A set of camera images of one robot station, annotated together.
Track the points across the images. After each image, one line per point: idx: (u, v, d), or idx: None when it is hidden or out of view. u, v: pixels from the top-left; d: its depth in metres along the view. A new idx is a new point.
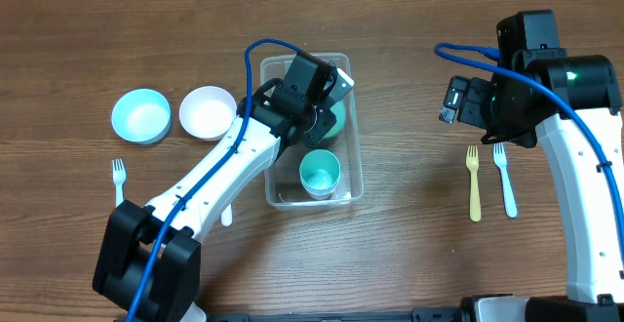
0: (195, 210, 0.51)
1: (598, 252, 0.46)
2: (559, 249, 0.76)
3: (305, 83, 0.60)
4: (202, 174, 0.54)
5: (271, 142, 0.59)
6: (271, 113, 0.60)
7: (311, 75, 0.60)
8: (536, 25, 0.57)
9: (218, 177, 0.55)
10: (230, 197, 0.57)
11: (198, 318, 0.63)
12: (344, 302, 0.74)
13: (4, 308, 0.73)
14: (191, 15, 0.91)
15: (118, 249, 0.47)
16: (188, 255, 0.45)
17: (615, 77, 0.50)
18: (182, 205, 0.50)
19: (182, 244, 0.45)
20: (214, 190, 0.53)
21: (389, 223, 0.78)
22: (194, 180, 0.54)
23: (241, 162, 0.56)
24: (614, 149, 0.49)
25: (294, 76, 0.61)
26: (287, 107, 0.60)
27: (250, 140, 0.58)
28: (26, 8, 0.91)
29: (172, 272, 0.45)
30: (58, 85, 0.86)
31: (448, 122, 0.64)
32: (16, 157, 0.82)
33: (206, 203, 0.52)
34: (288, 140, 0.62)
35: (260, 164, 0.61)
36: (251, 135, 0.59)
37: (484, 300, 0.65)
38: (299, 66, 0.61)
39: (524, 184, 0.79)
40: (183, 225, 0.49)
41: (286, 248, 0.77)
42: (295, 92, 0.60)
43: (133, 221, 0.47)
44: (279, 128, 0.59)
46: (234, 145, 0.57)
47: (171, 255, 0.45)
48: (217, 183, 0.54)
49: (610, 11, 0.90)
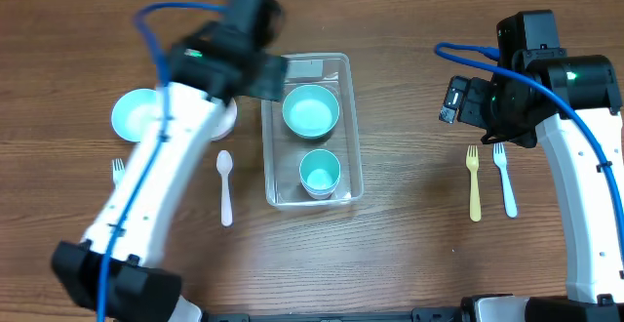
0: (138, 227, 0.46)
1: (598, 252, 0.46)
2: (559, 249, 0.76)
3: (245, 21, 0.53)
4: (133, 181, 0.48)
5: (209, 110, 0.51)
6: (205, 62, 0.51)
7: (249, 11, 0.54)
8: (536, 25, 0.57)
9: (156, 177, 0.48)
10: (180, 184, 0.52)
11: (193, 310, 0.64)
12: (344, 302, 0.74)
13: (5, 308, 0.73)
14: (191, 15, 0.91)
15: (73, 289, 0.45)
16: (140, 283, 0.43)
17: (615, 77, 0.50)
18: (120, 231, 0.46)
19: (132, 274, 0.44)
20: (156, 197, 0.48)
21: (389, 223, 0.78)
22: (127, 191, 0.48)
23: (178, 151, 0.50)
24: (614, 149, 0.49)
25: (231, 16, 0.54)
26: (229, 51, 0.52)
27: (182, 116, 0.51)
28: (26, 8, 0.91)
29: (131, 301, 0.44)
30: (58, 85, 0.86)
31: (448, 122, 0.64)
32: (16, 158, 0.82)
33: (146, 219, 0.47)
34: (235, 90, 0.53)
35: (205, 134, 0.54)
36: (182, 106, 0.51)
37: (484, 300, 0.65)
38: (235, 4, 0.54)
39: (524, 184, 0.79)
40: (128, 254, 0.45)
41: (286, 248, 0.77)
42: (235, 32, 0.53)
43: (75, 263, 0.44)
44: (221, 78, 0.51)
46: (162, 134, 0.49)
47: (121, 288, 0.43)
48: (158, 184, 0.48)
49: (610, 11, 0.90)
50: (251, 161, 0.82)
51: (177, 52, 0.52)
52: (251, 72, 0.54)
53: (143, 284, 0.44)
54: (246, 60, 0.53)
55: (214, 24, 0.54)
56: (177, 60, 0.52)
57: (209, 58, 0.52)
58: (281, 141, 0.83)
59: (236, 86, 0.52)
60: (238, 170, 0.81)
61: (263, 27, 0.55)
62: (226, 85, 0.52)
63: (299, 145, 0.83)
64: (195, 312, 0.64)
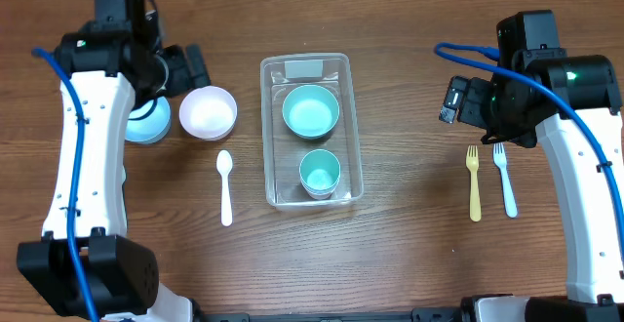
0: (91, 206, 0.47)
1: (598, 252, 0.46)
2: (559, 249, 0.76)
3: (121, 8, 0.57)
4: (71, 167, 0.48)
5: (115, 83, 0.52)
6: (95, 48, 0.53)
7: None
8: (536, 25, 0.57)
9: (87, 157, 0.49)
10: (118, 159, 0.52)
11: (184, 303, 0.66)
12: (344, 302, 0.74)
13: (5, 308, 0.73)
14: (191, 15, 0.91)
15: (51, 283, 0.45)
16: (112, 255, 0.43)
17: (615, 78, 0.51)
18: (75, 213, 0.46)
19: (101, 248, 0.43)
20: (94, 173, 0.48)
21: (389, 222, 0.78)
22: (65, 179, 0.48)
23: (101, 129, 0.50)
24: (614, 149, 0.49)
25: (103, 8, 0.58)
26: (108, 34, 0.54)
27: (93, 98, 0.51)
28: (26, 8, 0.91)
29: (112, 274, 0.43)
30: (58, 85, 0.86)
31: (448, 122, 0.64)
32: (15, 157, 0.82)
33: (95, 193, 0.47)
34: (133, 66, 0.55)
35: (126, 109, 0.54)
36: (90, 92, 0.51)
37: (484, 300, 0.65)
38: None
39: (524, 185, 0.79)
40: (91, 227, 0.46)
41: (285, 248, 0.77)
42: (114, 20, 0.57)
43: (42, 260, 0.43)
44: (112, 59, 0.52)
46: (80, 117, 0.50)
47: (98, 264, 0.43)
48: (90, 163, 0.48)
49: (609, 11, 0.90)
50: (251, 161, 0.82)
51: (65, 50, 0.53)
52: (138, 50, 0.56)
53: (115, 257, 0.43)
54: (131, 38, 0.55)
55: (92, 21, 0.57)
56: (67, 57, 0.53)
57: (95, 44, 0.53)
58: (280, 141, 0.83)
59: (131, 61, 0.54)
60: (237, 170, 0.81)
61: (136, 15, 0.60)
62: (120, 62, 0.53)
63: (299, 145, 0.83)
64: (185, 302, 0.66)
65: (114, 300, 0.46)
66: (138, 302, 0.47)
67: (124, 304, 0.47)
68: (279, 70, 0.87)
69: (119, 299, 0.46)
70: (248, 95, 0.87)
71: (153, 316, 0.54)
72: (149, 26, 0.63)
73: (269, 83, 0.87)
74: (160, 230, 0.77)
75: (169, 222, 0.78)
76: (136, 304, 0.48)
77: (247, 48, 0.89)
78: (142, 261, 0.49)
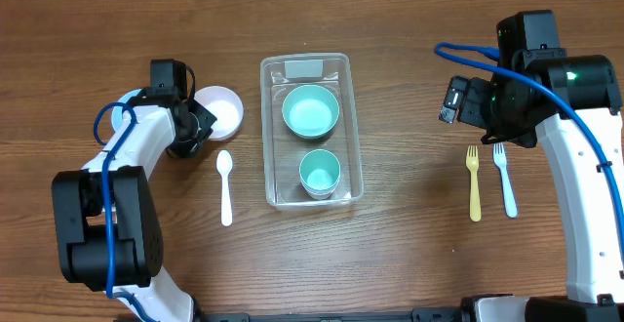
0: (125, 158, 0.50)
1: (598, 252, 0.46)
2: (559, 249, 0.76)
3: (171, 76, 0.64)
4: (116, 139, 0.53)
5: (164, 114, 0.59)
6: (149, 101, 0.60)
7: (172, 69, 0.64)
8: (536, 25, 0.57)
9: (132, 138, 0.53)
10: (148, 163, 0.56)
11: (186, 298, 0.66)
12: (344, 302, 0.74)
13: (5, 308, 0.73)
14: (191, 15, 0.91)
15: (71, 212, 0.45)
16: (136, 176, 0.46)
17: (615, 78, 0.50)
18: (113, 156, 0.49)
19: (128, 173, 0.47)
20: (136, 143, 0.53)
21: (389, 223, 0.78)
22: (111, 143, 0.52)
23: (146, 127, 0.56)
24: (614, 149, 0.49)
25: (156, 76, 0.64)
26: (162, 97, 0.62)
27: (144, 113, 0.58)
28: (26, 8, 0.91)
29: (131, 201, 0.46)
30: (58, 85, 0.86)
31: (447, 122, 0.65)
32: (16, 157, 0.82)
33: (132, 152, 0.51)
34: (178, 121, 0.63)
35: (163, 136, 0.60)
36: (141, 110, 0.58)
37: (484, 300, 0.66)
38: (158, 66, 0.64)
39: (524, 184, 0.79)
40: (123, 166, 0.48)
41: (286, 248, 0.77)
42: (166, 87, 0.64)
43: (74, 179, 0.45)
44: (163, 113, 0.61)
46: (134, 117, 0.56)
47: (121, 187, 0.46)
48: (134, 140, 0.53)
49: (609, 11, 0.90)
50: (251, 161, 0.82)
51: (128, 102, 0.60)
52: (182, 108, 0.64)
53: (139, 177, 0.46)
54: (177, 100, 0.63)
55: (146, 87, 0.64)
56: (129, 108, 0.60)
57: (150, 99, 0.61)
58: (281, 141, 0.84)
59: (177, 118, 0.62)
60: (237, 170, 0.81)
61: (181, 80, 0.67)
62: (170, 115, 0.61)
63: (299, 145, 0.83)
64: (188, 298, 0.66)
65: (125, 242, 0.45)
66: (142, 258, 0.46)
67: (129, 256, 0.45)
68: (279, 70, 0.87)
69: (128, 242, 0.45)
70: (248, 95, 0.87)
71: (155, 296, 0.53)
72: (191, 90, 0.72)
73: (269, 83, 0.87)
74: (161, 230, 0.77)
75: (169, 222, 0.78)
76: (142, 257, 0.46)
77: (247, 48, 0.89)
78: (153, 228, 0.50)
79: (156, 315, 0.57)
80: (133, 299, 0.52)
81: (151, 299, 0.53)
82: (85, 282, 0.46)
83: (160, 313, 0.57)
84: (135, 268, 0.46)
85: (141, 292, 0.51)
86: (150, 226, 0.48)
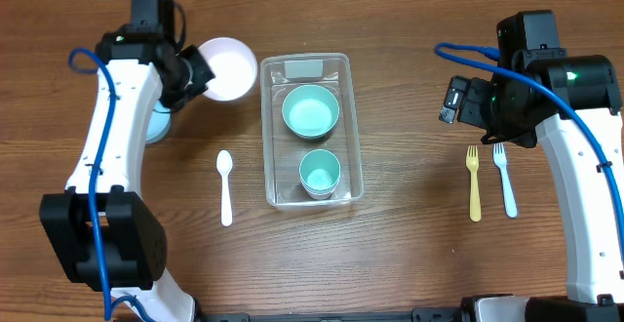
0: (112, 172, 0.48)
1: (598, 252, 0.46)
2: (559, 249, 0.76)
3: (153, 11, 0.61)
4: (99, 132, 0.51)
5: (147, 70, 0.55)
6: (129, 43, 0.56)
7: (155, 3, 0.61)
8: (536, 25, 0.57)
9: (115, 131, 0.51)
10: (138, 144, 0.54)
11: (188, 300, 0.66)
12: (343, 302, 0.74)
13: (4, 308, 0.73)
14: (191, 15, 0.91)
15: (66, 237, 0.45)
16: (128, 205, 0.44)
17: (615, 78, 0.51)
18: (98, 171, 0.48)
19: (120, 201, 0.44)
20: (121, 140, 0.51)
21: (389, 223, 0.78)
22: (95, 142, 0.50)
23: (131, 103, 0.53)
24: (614, 149, 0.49)
25: (137, 13, 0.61)
26: (142, 35, 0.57)
27: (125, 78, 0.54)
28: (26, 8, 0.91)
29: (124, 233, 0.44)
30: (58, 85, 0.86)
31: (447, 122, 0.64)
32: (16, 157, 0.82)
33: (118, 157, 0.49)
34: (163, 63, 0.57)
35: (152, 97, 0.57)
36: (122, 71, 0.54)
37: (484, 300, 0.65)
38: (139, 2, 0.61)
39: (524, 184, 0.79)
40: (109, 185, 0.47)
41: (285, 248, 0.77)
42: (147, 23, 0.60)
43: (62, 210, 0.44)
44: (145, 53, 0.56)
46: (112, 92, 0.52)
47: (111, 221, 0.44)
48: (119, 136, 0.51)
49: (609, 11, 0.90)
50: (251, 161, 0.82)
51: (104, 45, 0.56)
52: (168, 48, 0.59)
53: (133, 208, 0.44)
54: (161, 38, 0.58)
55: (127, 24, 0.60)
56: (105, 50, 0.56)
57: (131, 39, 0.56)
58: (280, 141, 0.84)
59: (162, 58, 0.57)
60: (237, 170, 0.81)
61: (168, 20, 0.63)
62: (152, 58, 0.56)
63: (299, 146, 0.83)
64: (188, 300, 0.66)
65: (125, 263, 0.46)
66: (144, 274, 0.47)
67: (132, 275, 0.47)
68: (279, 70, 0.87)
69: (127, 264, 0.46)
70: (248, 95, 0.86)
71: (157, 299, 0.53)
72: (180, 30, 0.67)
73: (269, 83, 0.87)
74: None
75: (169, 222, 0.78)
76: (145, 271, 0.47)
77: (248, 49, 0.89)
78: (153, 232, 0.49)
79: (157, 315, 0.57)
80: (135, 300, 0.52)
81: (152, 301, 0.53)
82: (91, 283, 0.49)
83: (160, 313, 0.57)
84: (137, 280, 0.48)
85: (142, 294, 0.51)
86: (149, 240, 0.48)
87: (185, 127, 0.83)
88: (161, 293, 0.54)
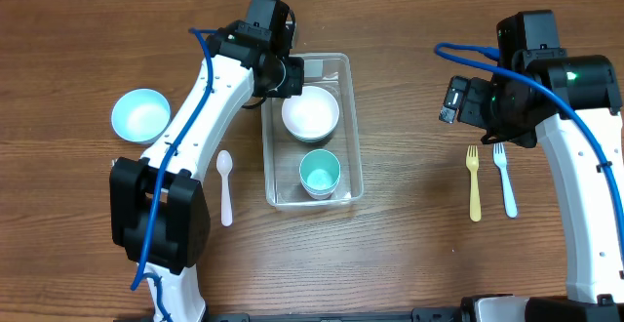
0: (186, 157, 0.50)
1: (598, 252, 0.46)
2: (559, 249, 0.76)
3: (268, 19, 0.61)
4: (185, 118, 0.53)
5: (244, 75, 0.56)
6: (238, 46, 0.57)
7: (272, 8, 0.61)
8: (535, 25, 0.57)
9: (201, 120, 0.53)
10: (214, 143, 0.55)
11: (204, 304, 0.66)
12: (344, 302, 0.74)
13: (4, 308, 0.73)
14: (191, 15, 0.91)
15: (126, 200, 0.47)
16: (192, 188, 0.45)
17: (615, 78, 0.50)
18: (175, 150, 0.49)
19: (184, 181, 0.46)
20: (202, 131, 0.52)
21: (389, 223, 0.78)
22: (179, 127, 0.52)
23: (220, 100, 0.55)
24: (614, 149, 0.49)
25: (254, 13, 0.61)
26: (253, 40, 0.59)
27: (223, 75, 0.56)
28: (26, 8, 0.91)
29: (179, 213, 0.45)
30: (58, 85, 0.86)
31: (447, 122, 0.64)
32: (15, 158, 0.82)
33: (196, 144, 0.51)
34: (261, 70, 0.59)
35: (240, 99, 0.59)
36: (220, 68, 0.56)
37: (484, 300, 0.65)
38: (257, 3, 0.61)
39: (524, 184, 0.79)
40: (180, 168, 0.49)
41: (286, 248, 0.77)
42: (259, 27, 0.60)
43: (132, 173, 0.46)
44: (250, 57, 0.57)
46: (209, 84, 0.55)
47: (174, 197, 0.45)
48: (203, 126, 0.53)
49: (609, 11, 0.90)
50: (251, 161, 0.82)
51: (217, 37, 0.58)
52: (271, 59, 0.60)
53: (195, 190, 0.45)
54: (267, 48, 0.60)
55: (241, 21, 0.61)
56: (216, 44, 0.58)
57: (240, 41, 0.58)
58: (281, 141, 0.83)
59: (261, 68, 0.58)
60: (238, 170, 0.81)
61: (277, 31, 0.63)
62: (253, 65, 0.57)
63: (298, 146, 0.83)
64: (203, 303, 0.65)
65: (167, 245, 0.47)
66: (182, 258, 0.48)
67: (170, 254, 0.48)
68: None
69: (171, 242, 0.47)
70: None
71: (177, 288, 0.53)
72: (288, 35, 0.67)
73: None
74: None
75: None
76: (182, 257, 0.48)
77: None
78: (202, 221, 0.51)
79: (170, 306, 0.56)
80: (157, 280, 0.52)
81: (174, 289, 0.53)
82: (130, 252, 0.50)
83: (176, 307, 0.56)
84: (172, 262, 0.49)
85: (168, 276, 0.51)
86: (197, 228, 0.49)
87: None
88: (183, 282, 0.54)
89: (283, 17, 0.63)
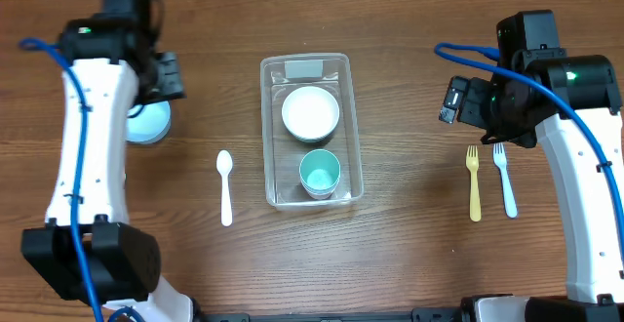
0: (94, 198, 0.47)
1: (598, 252, 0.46)
2: (559, 249, 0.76)
3: (127, 1, 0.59)
4: (73, 155, 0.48)
5: (120, 71, 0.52)
6: (96, 36, 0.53)
7: None
8: (536, 25, 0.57)
9: (92, 147, 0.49)
10: (120, 155, 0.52)
11: (184, 301, 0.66)
12: (344, 302, 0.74)
13: (4, 308, 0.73)
14: (191, 15, 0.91)
15: (55, 268, 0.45)
16: (115, 236, 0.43)
17: (615, 78, 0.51)
18: (78, 199, 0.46)
19: (104, 230, 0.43)
20: (100, 162, 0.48)
21: (389, 223, 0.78)
22: (71, 168, 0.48)
23: (104, 113, 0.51)
24: (614, 149, 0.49)
25: (110, 1, 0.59)
26: (109, 26, 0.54)
27: (97, 86, 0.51)
28: (26, 8, 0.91)
29: (112, 261, 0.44)
30: (58, 85, 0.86)
31: (447, 122, 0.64)
32: (16, 157, 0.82)
33: (98, 181, 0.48)
34: (135, 53, 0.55)
35: (129, 97, 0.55)
36: (92, 81, 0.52)
37: (484, 300, 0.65)
38: None
39: (524, 184, 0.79)
40: (93, 216, 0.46)
41: (286, 248, 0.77)
42: (121, 12, 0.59)
43: (46, 243, 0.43)
44: (115, 46, 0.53)
46: (82, 104, 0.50)
47: (97, 252, 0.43)
48: (96, 151, 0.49)
49: (609, 11, 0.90)
50: (251, 161, 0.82)
51: (68, 36, 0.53)
52: (140, 38, 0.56)
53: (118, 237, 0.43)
54: (134, 27, 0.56)
55: (98, 13, 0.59)
56: (70, 43, 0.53)
57: (97, 32, 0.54)
58: (280, 141, 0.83)
59: (134, 50, 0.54)
60: (237, 170, 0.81)
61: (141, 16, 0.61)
62: (122, 49, 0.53)
63: (298, 146, 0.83)
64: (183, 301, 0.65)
65: (117, 287, 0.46)
66: (139, 289, 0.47)
67: (127, 292, 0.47)
68: (279, 70, 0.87)
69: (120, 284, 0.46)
70: (248, 95, 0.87)
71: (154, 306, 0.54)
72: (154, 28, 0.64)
73: (269, 83, 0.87)
74: (161, 230, 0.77)
75: (170, 222, 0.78)
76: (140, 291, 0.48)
77: (249, 49, 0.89)
78: (143, 246, 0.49)
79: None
80: (132, 310, 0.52)
81: (149, 309, 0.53)
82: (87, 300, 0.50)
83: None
84: (132, 297, 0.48)
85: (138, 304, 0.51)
86: (141, 258, 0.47)
87: (185, 127, 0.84)
88: (157, 300, 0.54)
89: None
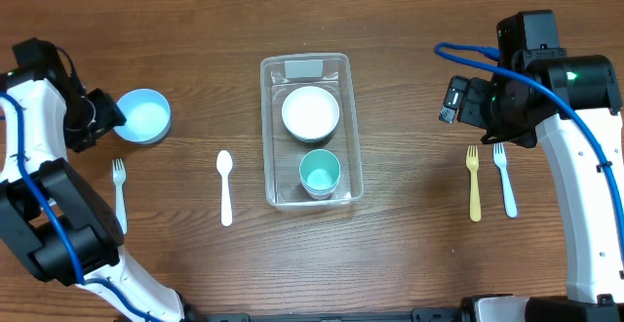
0: (40, 156, 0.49)
1: (598, 252, 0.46)
2: (559, 248, 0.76)
3: (38, 52, 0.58)
4: (15, 135, 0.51)
5: (43, 86, 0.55)
6: (21, 73, 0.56)
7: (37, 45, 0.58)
8: (536, 25, 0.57)
9: (31, 126, 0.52)
10: (59, 140, 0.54)
11: (171, 291, 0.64)
12: (344, 302, 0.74)
13: (4, 308, 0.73)
14: (191, 15, 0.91)
15: (15, 225, 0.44)
16: (63, 169, 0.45)
17: (615, 78, 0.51)
18: (23, 158, 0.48)
19: (51, 169, 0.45)
20: (38, 132, 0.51)
21: (389, 223, 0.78)
22: (15, 142, 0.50)
23: (36, 108, 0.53)
24: (614, 149, 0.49)
25: (22, 60, 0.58)
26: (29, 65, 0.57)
27: (24, 95, 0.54)
28: (26, 8, 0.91)
29: (69, 193, 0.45)
30: None
31: (448, 122, 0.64)
32: None
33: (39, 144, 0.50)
34: (58, 84, 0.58)
35: (58, 109, 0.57)
36: (19, 93, 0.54)
37: (484, 300, 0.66)
38: (19, 51, 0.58)
39: (524, 184, 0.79)
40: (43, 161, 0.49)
41: (285, 248, 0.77)
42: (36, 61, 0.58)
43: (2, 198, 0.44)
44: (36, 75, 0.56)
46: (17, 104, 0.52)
47: (52, 187, 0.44)
48: (33, 129, 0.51)
49: (609, 11, 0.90)
50: (251, 161, 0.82)
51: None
52: (59, 72, 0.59)
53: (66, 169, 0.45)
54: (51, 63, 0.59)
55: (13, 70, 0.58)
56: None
57: (19, 71, 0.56)
58: (281, 141, 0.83)
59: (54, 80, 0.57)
60: (238, 170, 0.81)
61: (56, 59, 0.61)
62: (47, 77, 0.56)
63: (298, 146, 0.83)
64: (173, 292, 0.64)
65: (81, 233, 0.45)
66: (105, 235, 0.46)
67: (93, 239, 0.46)
68: (279, 70, 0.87)
69: (84, 228, 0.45)
70: (248, 95, 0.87)
71: (133, 278, 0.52)
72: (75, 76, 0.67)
73: (269, 83, 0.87)
74: (161, 230, 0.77)
75: (169, 222, 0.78)
76: (103, 234, 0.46)
77: (248, 49, 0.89)
78: (101, 204, 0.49)
79: (139, 304, 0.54)
80: (109, 284, 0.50)
81: (129, 282, 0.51)
82: (61, 280, 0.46)
83: (150, 304, 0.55)
84: (100, 250, 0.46)
85: (116, 274, 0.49)
86: (99, 209, 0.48)
87: (185, 127, 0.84)
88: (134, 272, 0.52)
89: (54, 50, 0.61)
